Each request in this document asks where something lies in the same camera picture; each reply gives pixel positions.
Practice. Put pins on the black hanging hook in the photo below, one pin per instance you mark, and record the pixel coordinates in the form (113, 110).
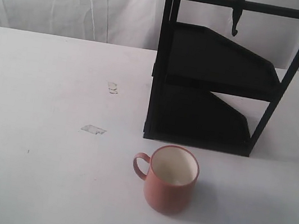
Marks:
(236, 15)

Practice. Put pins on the black metal shelf rack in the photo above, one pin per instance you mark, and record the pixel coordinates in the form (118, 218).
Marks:
(193, 65)

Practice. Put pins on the torn clear tape near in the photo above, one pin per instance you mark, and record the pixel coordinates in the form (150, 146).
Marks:
(93, 129)

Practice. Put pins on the white backdrop curtain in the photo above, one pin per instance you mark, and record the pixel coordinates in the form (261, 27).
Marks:
(137, 23)

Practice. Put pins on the terracotta ceramic mug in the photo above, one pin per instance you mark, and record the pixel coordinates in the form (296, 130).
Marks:
(169, 175)

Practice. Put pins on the torn clear tape far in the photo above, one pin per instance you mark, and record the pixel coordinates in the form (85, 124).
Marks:
(112, 88)

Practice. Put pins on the torn clear tape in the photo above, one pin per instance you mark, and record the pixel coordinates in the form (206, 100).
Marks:
(93, 129)
(112, 88)

